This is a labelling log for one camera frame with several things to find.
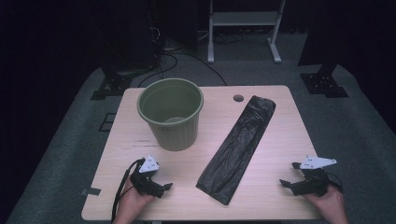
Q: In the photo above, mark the black metal stand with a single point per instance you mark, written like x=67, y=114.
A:
x=323, y=82
x=115, y=84

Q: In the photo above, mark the person's right hand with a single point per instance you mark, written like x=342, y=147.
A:
x=330, y=207

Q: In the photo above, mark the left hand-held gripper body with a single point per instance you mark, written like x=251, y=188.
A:
x=148, y=165

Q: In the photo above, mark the green plastic trash bin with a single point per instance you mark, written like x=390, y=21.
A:
x=171, y=115

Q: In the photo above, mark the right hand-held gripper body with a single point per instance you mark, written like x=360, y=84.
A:
x=314, y=186

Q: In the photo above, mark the white metal desk frame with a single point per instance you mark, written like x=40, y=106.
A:
x=244, y=18

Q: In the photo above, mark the person's left hand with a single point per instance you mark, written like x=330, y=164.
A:
x=134, y=203

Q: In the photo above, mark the round grey table grommet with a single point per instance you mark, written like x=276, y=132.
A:
x=238, y=98

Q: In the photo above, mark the black plastic trash bag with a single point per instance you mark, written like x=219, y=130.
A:
x=239, y=146

